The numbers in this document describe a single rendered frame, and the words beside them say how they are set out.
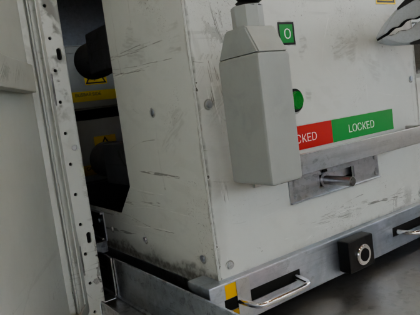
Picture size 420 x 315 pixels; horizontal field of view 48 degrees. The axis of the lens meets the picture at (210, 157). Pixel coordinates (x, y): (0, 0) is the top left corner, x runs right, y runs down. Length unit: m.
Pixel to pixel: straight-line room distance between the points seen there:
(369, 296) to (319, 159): 0.22
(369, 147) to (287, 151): 0.25
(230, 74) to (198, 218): 0.20
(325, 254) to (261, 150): 0.27
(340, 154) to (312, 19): 0.20
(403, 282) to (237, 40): 0.46
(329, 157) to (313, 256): 0.15
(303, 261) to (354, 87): 0.29
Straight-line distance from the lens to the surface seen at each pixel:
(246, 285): 0.64
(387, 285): 0.78
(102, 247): 0.92
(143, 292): 0.76
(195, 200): 0.62
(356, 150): 0.73
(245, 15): 0.54
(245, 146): 0.54
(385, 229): 0.85
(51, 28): 0.81
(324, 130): 0.74
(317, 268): 0.73
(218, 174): 0.60
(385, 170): 0.86
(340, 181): 0.71
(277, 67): 0.52
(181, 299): 0.65
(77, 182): 0.80
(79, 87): 1.46
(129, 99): 0.74
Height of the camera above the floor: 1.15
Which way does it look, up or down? 6 degrees down
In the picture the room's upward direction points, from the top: 8 degrees counter-clockwise
